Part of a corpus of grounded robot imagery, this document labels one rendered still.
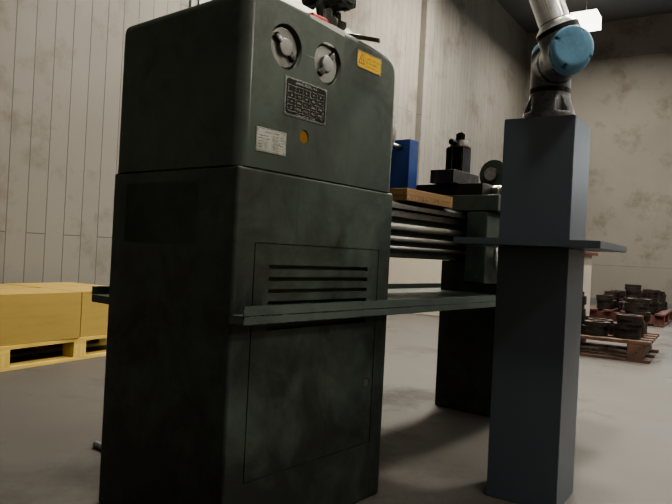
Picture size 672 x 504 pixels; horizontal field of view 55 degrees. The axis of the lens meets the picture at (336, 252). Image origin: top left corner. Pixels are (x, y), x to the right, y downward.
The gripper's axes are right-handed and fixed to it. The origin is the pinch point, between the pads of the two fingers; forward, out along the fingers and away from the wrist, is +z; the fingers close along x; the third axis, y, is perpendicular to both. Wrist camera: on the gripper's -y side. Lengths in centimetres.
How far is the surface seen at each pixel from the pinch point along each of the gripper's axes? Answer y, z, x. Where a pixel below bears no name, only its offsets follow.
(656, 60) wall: -184, -334, 1151
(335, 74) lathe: 13.1, 14.4, -10.9
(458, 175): 1, 28, 79
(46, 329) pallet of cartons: -220, 110, 36
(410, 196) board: 6, 40, 38
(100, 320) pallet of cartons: -228, 107, 73
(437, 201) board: 6, 40, 56
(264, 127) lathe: 14, 33, -36
